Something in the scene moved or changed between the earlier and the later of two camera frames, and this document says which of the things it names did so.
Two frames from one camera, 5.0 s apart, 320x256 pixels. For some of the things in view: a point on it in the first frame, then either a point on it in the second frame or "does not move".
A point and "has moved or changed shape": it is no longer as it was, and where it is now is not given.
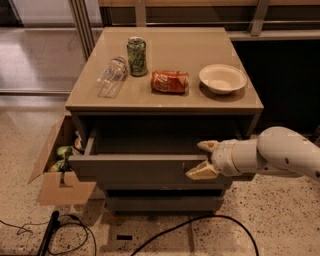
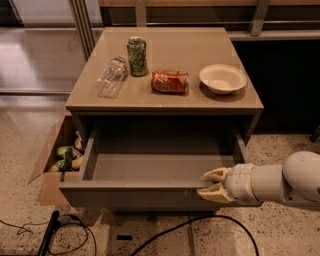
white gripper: (222, 157) -> (239, 183)
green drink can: (137, 53) does not move
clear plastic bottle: (110, 81) does not move
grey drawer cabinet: (146, 96) does not move
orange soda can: (169, 81) does not move
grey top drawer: (144, 152) has moved or changed shape
